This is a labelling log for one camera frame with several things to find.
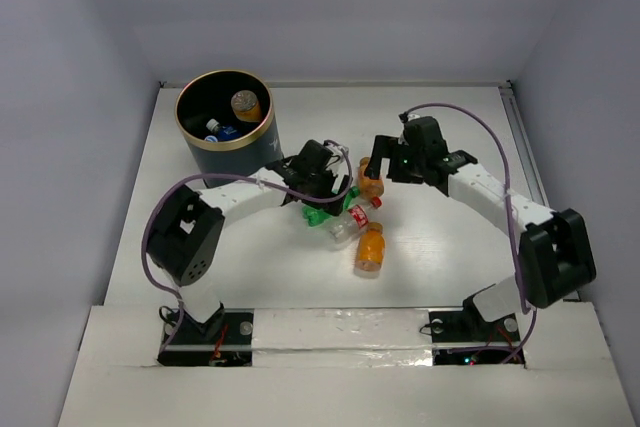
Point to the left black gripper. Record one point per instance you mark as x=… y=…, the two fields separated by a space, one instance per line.
x=331 y=195

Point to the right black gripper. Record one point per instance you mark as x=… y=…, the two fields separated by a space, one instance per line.
x=383 y=149

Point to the small orange bottle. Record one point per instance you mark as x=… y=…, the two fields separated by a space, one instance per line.
x=368 y=188
x=370 y=251

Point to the green plastic bottle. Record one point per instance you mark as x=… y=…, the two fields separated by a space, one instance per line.
x=315 y=217

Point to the clear bottle red label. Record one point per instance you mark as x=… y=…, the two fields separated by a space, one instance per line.
x=352 y=221

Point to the clear bottle blue label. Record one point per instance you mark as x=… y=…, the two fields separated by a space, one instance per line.
x=218 y=132

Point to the large orange bottle blue label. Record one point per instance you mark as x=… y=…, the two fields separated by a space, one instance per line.
x=246 y=107

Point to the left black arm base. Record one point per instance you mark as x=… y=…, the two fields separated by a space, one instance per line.
x=225 y=340

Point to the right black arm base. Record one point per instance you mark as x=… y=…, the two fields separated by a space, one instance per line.
x=462 y=337

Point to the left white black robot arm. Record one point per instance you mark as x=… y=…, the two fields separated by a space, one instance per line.
x=182 y=233

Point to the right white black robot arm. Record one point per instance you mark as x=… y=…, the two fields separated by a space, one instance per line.
x=551 y=249

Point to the dark bin with gold rim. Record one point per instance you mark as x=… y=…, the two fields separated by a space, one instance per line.
x=209 y=97

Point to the silver foil strip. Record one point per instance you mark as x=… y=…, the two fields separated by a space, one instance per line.
x=340 y=338

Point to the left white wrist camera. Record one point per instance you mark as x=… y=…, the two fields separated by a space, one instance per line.
x=339 y=151

